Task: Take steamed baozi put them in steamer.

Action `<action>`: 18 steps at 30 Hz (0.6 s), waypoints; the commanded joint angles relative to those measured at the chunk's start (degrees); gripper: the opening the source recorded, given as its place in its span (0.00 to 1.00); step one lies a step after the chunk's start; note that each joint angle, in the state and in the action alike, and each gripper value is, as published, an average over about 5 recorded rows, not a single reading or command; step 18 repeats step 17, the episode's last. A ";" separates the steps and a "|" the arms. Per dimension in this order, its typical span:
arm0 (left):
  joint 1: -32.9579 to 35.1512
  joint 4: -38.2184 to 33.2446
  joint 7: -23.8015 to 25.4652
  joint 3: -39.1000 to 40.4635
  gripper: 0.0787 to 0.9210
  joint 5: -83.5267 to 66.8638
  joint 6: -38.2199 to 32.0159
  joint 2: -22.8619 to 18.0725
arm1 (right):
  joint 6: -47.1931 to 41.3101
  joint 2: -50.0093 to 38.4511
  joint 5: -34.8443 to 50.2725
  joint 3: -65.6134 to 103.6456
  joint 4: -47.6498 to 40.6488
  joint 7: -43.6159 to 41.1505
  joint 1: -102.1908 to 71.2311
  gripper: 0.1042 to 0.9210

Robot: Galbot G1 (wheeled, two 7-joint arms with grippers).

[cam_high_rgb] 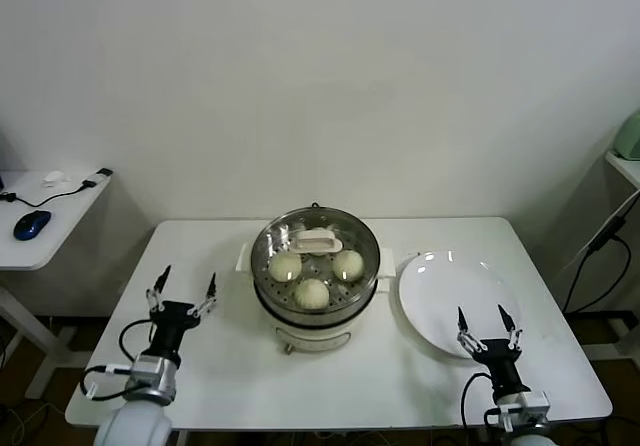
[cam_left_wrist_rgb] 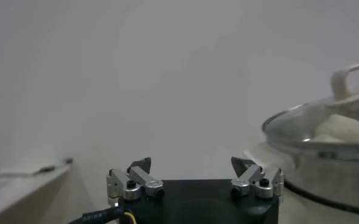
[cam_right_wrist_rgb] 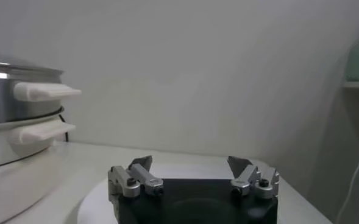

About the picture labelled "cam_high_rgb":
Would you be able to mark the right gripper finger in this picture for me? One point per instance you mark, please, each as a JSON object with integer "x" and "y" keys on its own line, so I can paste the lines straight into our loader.
{"x": 462, "y": 323}
{"x": 507, "y": 323}

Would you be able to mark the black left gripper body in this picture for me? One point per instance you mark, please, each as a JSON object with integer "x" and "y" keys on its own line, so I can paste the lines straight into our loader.
{"x": 170, "y": 326}

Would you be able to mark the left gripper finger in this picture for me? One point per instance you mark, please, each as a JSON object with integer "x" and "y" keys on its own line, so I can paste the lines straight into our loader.
{"x": 161, "y": 281}
{"x": 211, "y": 288}

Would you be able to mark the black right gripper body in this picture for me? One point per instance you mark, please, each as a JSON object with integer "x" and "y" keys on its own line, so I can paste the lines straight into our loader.
{"x": 502, "y": 361}

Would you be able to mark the round glass pot lid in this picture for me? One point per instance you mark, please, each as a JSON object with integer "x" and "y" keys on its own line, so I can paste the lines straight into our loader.
{"x": 317, "y": 242}

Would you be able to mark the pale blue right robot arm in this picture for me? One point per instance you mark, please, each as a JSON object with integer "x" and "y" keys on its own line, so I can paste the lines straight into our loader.
{"x": 530, "y": 438}

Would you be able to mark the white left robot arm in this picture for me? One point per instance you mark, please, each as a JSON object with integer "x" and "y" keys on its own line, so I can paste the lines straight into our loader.
{"x": 135, "y": 423}

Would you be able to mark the stainless steel steamer basket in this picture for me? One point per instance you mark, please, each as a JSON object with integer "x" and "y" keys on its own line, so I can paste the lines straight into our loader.
{"x": 315, "y": 318}

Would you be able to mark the round white plate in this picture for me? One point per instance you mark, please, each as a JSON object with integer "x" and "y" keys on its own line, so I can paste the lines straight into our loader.
{"x": 450, "y": 296}

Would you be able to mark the white electric cooker base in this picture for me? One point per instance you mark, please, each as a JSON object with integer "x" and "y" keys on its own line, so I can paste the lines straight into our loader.
{"x": 310, "y": 338}

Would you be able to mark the white side desk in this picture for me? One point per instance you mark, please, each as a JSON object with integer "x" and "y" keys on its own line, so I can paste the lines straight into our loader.
{"x": 50, "y": 226}

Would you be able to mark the blue computer mouse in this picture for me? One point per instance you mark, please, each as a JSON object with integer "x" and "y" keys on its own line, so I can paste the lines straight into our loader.
{"x": 32, "y": 225}

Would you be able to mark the small crumpled white object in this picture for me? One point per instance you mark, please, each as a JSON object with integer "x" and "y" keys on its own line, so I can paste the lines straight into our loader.
{"x": 55, "y": 178}

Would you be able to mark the white desk with appliance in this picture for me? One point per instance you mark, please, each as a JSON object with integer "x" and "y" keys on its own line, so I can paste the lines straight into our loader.
{"x": 625, "y": 166}

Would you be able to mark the pale green appliance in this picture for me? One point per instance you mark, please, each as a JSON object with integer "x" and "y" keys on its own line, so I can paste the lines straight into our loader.
{"x": 629, "y": 138}

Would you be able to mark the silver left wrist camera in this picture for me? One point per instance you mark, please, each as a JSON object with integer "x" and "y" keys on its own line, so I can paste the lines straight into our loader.
{"x": 147, "y": 368}

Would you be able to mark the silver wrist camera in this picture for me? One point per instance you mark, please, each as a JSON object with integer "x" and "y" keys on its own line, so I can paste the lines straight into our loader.
{"x": 525, "y": 407}
{"x": 147, "y": 368}

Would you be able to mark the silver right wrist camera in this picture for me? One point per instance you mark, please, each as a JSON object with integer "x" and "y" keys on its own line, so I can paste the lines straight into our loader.
{"x": 525, "y": 407}

